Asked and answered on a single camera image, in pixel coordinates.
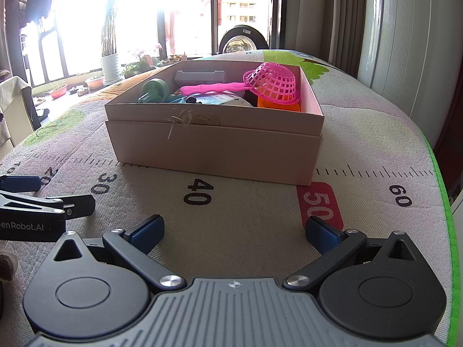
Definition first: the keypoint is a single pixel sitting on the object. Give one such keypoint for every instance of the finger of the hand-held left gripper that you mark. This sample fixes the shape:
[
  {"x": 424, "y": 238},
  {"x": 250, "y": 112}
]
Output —
[
  {"x": 77, "y": 205},
  {"x": 20, "y": 183}
]

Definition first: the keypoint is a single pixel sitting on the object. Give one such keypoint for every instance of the orange plastic toy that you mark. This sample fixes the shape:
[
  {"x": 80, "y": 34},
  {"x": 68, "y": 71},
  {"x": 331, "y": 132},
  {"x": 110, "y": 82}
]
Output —
[{"x": 278, "y": 105}]

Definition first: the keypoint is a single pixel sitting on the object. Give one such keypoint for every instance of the grey curtain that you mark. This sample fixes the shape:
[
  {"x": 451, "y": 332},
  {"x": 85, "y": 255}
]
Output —
[{"x": 325, "y": 18}]

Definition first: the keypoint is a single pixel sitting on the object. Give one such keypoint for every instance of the white ribbed plant pot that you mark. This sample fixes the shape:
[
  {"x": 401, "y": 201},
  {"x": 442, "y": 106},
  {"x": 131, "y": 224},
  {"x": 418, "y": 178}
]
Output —
[{"x": 110, "y": 68}]

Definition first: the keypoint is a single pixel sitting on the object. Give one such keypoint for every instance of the pink plastic toy strainer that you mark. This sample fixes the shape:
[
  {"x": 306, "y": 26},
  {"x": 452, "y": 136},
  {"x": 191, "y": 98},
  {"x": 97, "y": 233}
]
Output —
[{"x": 271, "y": 81}]

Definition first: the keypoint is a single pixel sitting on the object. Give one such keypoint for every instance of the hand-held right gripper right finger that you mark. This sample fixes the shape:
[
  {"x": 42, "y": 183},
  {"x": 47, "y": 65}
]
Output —
[{"x": 322, "y": 236}]

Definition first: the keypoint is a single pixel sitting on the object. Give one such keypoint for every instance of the white panel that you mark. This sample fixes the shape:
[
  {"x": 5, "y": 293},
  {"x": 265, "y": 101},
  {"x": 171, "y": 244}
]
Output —
[{"x": 408, "y": 43}]

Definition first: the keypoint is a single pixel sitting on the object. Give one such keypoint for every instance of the pink flower pot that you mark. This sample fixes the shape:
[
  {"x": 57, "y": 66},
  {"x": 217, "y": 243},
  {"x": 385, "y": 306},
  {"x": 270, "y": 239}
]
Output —
[
  {"x": 94, "y": 82},
  {"x": 58, "y": 91}
]

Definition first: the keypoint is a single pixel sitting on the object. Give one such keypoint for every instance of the flowering potted plant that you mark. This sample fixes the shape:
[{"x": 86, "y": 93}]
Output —
[{"x": 144, "y": 59}]

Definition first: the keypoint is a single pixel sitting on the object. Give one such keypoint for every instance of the chair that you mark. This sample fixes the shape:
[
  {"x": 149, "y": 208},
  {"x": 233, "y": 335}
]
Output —
[{"x": 21, "y": 108}]

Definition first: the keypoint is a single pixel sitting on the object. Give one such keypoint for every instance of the pink cardboard box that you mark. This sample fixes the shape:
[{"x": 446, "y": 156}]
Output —
[{"x": 217, "y": 151}]

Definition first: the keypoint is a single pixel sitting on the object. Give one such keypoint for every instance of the person's left hand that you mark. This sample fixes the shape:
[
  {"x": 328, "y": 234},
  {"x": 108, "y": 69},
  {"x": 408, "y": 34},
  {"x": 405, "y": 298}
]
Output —
[{"x": 6, "y": 265}]

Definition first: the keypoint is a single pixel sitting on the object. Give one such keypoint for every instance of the pale blue battery charger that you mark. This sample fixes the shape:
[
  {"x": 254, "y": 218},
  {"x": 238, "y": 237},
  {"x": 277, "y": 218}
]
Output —
[{"x": 200, "y": 76}]

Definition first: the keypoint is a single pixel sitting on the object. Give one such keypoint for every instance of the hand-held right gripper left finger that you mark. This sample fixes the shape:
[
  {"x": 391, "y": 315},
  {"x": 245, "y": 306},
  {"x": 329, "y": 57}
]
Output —
[{"x": 147, "y": 236}]

